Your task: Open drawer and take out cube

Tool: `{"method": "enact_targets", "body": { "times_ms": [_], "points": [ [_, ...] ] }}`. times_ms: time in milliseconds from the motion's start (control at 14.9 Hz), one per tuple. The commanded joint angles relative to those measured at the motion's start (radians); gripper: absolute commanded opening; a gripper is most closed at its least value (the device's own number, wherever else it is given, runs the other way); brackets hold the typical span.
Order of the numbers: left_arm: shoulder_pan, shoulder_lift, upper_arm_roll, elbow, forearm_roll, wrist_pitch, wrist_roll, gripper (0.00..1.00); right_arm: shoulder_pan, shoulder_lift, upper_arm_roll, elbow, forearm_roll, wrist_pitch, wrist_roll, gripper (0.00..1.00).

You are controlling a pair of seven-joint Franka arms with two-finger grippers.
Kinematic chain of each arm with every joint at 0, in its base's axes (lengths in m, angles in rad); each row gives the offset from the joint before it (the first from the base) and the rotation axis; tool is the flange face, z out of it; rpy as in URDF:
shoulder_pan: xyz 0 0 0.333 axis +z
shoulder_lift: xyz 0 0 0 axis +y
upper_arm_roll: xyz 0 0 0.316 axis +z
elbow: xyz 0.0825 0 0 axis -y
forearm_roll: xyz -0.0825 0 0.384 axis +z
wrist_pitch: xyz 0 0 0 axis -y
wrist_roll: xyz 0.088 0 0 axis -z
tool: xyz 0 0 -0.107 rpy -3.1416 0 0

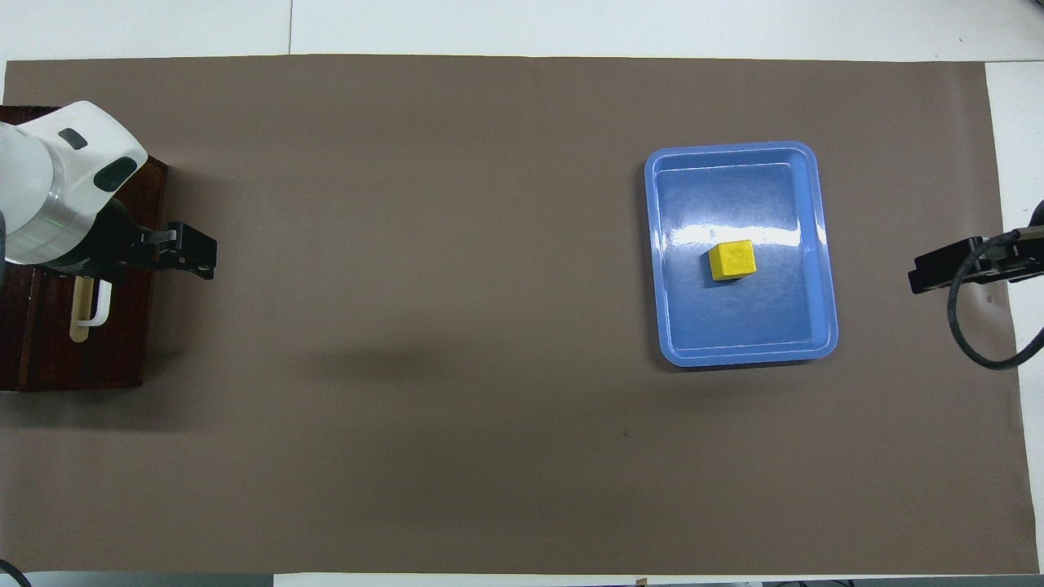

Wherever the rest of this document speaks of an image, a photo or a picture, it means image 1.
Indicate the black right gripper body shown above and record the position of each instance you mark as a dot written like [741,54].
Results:
[1015,257]

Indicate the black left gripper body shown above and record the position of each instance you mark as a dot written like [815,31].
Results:
[130,249]

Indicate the yellow cube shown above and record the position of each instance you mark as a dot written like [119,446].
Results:
[732,261]

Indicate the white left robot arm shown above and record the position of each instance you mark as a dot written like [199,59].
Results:
[49,187]

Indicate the dark wooden drawer cabinet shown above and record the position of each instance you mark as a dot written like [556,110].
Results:
[16,326]

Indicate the blue plastic tray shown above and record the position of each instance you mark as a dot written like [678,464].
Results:
[738,326]

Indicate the brown table mat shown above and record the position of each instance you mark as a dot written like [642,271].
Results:
[489,326]

